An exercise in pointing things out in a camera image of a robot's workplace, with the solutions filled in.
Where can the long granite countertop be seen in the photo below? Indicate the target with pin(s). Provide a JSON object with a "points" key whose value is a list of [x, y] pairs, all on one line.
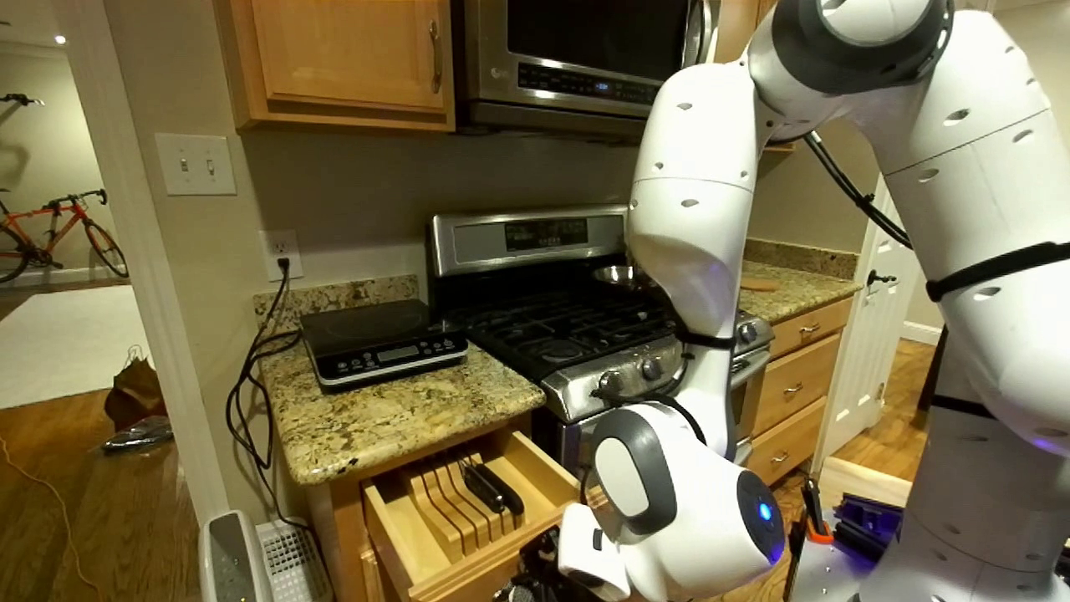
{"points": [[796, 289]]}

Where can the dark purple box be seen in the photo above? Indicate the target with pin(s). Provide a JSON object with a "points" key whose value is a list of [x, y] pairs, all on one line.
{"points": [[867, 525]]}

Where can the short granite countertop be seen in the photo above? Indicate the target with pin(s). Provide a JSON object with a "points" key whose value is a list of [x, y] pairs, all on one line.
{"points": [[369, 429]]}

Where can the white panel door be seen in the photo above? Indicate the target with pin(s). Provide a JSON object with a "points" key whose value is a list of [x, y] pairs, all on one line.
{"points": [[880, 357]]}

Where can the white grille panel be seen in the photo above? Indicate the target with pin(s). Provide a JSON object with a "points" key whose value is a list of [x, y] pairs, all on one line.
{"points": [[293, 563]]}

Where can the red bicycle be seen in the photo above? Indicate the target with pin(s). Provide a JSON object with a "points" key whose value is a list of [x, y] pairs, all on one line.
{"points": [[77, 199]]}

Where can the brown bag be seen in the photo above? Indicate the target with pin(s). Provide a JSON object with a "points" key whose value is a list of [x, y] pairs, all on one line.
{"points": [[138, 389]]}

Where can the recessed ceiling light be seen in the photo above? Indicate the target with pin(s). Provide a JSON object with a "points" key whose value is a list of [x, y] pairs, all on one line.
{"points": [[61, 38]]}

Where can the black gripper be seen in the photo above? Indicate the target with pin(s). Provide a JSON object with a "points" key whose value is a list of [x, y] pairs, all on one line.
{"points": [[549, 557]]}

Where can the white area rug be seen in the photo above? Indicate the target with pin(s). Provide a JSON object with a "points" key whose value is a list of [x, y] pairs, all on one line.
{"points": [[69, 345]]}

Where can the light wooden board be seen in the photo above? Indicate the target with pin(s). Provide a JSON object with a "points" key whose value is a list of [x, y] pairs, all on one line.
{"points": [[863, 483]]}

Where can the black bicycle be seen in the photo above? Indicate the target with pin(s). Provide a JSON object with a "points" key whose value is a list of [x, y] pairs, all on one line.
{"points": [[13, 101]]}

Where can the wooden knife tray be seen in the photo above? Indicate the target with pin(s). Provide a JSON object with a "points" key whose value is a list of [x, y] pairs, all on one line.
{"points": [[446, 514]]}

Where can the wooden knife drawer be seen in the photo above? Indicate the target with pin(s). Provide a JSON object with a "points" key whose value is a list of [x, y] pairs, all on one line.
{"points": [[403, 548]]}

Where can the black induction cooktop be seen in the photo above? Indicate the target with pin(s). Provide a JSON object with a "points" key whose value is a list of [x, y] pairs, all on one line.
{"points": [[378, 337]]}

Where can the white space heater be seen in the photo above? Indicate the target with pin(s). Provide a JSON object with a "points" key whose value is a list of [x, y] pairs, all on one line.
{"points": [[236, 557]]}

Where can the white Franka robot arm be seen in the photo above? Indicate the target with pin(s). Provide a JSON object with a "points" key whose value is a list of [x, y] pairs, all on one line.
{"points": [[969, 167]]}

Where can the stainless steel microwave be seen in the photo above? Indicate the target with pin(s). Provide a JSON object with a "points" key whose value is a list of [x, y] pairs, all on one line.
{"points": [[578, 44]]}

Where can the white light switch plate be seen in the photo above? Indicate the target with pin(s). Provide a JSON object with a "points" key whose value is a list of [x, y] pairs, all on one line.
{"points": [[197, 164]]}

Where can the wooden upper cabinet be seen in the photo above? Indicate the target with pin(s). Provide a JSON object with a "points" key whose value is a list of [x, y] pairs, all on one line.
{"points": [[336, 56], [738, 21]]}

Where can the shallow wooden drawer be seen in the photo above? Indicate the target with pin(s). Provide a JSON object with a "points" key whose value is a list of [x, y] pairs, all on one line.
{"points": [[808, 324]]}

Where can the silver stove knob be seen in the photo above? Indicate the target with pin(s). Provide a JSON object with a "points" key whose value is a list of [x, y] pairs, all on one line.
{"points": [[605, 386], [746, 331], [652, 370]]}

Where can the deep wooden drawer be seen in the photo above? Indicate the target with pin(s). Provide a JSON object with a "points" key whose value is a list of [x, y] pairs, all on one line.
{"points": [[794, 386], [781, 448]]}

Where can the dark shoe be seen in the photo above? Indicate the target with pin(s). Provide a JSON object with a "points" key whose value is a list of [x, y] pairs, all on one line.
{"points": [[138, 435]]}

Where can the white wall outlet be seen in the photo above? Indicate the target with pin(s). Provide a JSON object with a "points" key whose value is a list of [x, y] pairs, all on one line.
{"points": [[286, 265]]}

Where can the flat wooden board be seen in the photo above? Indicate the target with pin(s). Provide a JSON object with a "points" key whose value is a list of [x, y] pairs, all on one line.
{"points": [[761, 286]]}

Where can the stainless steel gas stove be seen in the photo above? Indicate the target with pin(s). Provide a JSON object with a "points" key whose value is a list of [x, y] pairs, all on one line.
{"points": [[502, 240]]}

